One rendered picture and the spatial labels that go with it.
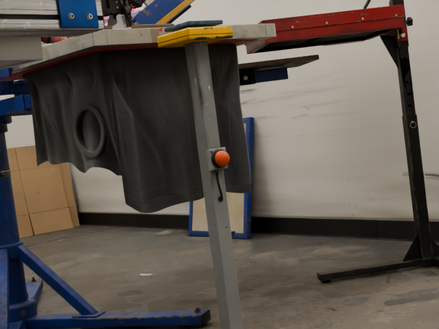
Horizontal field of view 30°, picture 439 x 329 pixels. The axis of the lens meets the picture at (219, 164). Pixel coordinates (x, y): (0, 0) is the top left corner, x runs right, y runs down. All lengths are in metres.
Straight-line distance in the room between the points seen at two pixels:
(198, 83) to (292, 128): 2.95
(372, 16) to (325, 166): 1.52
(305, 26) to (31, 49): 1.80
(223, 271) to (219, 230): 0.10
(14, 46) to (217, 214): 0.63
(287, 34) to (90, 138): 1.27
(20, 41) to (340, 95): 3.10
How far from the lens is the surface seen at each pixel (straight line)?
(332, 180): 4.65
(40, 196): 6.99
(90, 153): 2.20
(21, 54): 1.62
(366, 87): 4.41
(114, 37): 2.02
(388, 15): 3.37
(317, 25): 3.28
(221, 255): 1.93
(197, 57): 1.91
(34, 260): 3.35
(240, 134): 2.33
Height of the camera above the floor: 0.74
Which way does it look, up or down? 3 degrees down
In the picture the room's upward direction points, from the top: 7 degrees counter-clockwise
